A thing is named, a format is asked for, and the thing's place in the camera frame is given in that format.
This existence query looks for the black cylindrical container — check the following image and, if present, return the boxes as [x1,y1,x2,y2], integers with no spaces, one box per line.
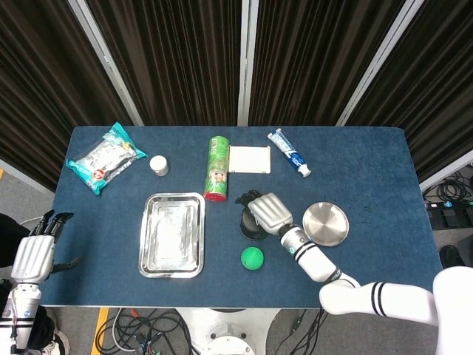
[238,204,270,241]

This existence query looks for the small white jar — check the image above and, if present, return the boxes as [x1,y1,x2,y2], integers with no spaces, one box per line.
[149,155,170,177]

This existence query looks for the teal snack bag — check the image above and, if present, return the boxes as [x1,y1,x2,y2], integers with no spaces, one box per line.
[65,121,148,196]

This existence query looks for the dark brown curtain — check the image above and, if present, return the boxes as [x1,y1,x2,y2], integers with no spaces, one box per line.
[0,0,136,193]
[86,0,245,126]
[347,0,473,182]
[249,0,407,126]

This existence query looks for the blue table cloth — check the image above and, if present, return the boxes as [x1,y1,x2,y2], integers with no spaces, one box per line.
[26,126,453,309]

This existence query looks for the rectangular steel tray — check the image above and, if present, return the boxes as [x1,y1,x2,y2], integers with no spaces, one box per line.
[139,192,206,279]

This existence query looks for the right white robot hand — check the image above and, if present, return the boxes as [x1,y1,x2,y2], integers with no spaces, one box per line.
[235,189,295,237]

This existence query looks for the person in black clothing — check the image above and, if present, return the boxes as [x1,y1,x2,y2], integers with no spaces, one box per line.
[0,212,56,352]

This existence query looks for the white partition post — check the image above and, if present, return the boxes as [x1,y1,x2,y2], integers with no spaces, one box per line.
[68,0,145,126]
[335,0,428,126]
[237,0,259,126]

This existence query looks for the green ball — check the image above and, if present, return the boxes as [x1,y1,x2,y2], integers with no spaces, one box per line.
[240,246,265,271]

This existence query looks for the green chips can red lid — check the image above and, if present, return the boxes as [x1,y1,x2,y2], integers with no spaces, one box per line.
[203,135,231,203]

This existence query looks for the floor cable bundle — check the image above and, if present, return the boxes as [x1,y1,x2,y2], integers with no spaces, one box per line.
[94,308,197,355]

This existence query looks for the black coiled cables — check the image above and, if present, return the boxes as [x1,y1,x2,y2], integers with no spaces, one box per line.
[423,172,473,203]

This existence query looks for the white sneaker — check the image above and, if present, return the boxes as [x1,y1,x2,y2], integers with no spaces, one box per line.
[46,330,71,355]

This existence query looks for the white plastic box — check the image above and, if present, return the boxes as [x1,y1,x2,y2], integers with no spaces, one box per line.
[228,145,273,175]

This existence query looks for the blue white toothpaste tube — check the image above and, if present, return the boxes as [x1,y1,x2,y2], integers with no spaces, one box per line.
[267,128,312,178]

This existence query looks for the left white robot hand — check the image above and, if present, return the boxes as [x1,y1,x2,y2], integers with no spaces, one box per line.
[10,209,83,285]

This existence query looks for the round steel plate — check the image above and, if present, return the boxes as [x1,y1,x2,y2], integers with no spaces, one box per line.
[302,201,350,247]

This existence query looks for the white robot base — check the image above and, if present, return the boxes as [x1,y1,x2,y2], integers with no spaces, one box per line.
[177,308,279,355]

